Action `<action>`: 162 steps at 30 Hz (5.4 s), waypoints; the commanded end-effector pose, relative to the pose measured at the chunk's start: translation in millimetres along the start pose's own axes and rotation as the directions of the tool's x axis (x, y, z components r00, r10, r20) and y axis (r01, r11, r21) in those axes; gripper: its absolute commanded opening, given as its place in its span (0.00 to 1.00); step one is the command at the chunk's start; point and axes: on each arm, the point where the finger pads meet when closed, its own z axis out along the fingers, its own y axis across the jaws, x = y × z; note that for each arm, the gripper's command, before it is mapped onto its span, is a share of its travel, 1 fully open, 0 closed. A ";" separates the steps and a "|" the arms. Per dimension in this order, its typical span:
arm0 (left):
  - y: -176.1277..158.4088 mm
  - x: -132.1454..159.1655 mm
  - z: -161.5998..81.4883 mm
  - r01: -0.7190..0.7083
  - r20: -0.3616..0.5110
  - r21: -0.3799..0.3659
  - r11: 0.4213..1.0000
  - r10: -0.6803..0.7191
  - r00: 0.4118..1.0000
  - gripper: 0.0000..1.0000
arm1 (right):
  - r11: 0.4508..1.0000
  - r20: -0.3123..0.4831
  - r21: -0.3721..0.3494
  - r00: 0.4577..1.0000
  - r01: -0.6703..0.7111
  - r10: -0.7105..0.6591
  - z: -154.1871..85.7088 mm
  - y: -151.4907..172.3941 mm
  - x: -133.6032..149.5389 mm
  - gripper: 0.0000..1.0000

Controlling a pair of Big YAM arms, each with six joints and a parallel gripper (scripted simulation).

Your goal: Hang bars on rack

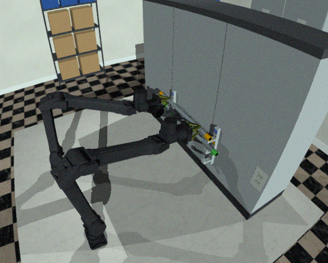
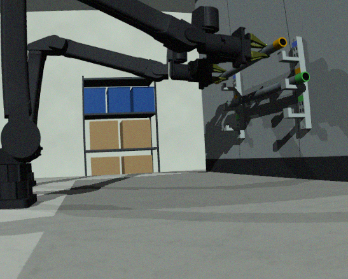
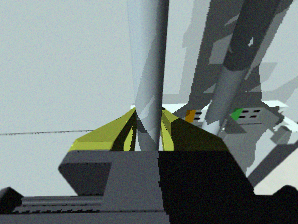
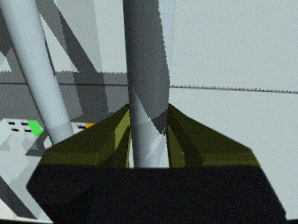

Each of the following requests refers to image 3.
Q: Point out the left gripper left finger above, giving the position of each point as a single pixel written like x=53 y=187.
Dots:
x=111 y=135

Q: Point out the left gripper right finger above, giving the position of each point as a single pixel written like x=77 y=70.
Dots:
x=186 y=136

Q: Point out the black wall panel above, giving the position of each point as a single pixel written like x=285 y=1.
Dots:
x=66 y=70

